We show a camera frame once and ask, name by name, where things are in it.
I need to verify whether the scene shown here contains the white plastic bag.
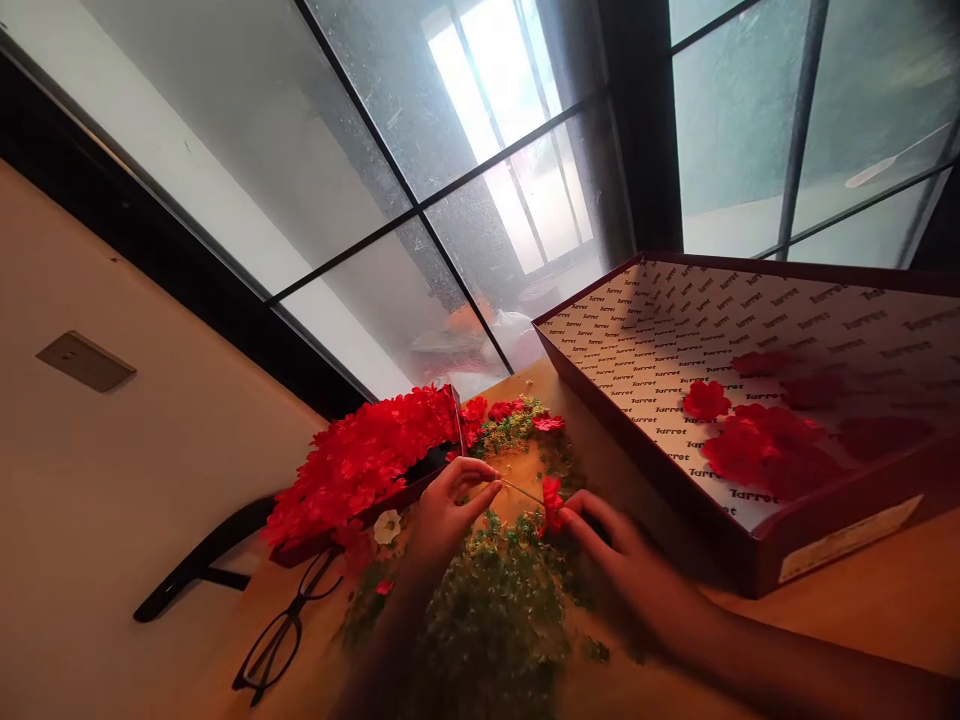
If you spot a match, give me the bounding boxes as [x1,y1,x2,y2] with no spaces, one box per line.
[408,296,543,380]

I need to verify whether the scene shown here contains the pile of red fabric blossoms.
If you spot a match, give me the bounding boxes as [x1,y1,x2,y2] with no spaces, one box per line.
[260,385,463,550]

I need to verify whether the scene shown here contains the black framed eyeglasses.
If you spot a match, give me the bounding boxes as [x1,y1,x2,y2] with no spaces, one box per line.
[230,545,348,708]

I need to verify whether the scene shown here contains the person's left hand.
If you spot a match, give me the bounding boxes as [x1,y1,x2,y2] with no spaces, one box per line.
[407,455,504,575]

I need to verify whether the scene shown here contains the large dark red printed box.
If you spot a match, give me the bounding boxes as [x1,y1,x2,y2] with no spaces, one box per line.
[530,251,960,600]

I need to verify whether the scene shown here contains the group of loose red petals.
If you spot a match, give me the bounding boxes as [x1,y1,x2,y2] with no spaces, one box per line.
[680,349,940,498]

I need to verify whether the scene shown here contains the beige wall switch plate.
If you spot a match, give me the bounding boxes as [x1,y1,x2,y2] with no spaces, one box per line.
[35,330,138,394]

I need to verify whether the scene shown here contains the black framed window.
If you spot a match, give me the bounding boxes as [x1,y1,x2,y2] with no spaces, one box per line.
[0,0,960,421]

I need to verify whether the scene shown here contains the heap of green artificial foliage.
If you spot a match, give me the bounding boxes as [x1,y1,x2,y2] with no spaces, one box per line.
[338,389,648,720]

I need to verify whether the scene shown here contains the single red fabric flower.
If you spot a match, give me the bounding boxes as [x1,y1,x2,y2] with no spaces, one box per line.
[535,475,566,540]

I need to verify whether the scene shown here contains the thin green wire stem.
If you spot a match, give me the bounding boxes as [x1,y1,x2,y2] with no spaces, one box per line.
[494,478,547,508]

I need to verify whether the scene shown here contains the person's right hand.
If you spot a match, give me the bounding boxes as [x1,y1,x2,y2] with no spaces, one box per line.
[558,491,723,655]

